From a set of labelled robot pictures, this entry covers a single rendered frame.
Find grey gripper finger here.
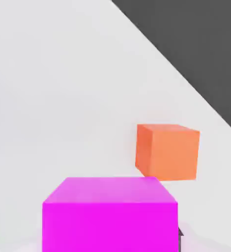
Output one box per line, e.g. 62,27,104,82
177,226,204,252

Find small magenta cube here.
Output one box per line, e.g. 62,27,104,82
42,176,178,252

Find small orange cube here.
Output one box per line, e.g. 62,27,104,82
135,124,201,182

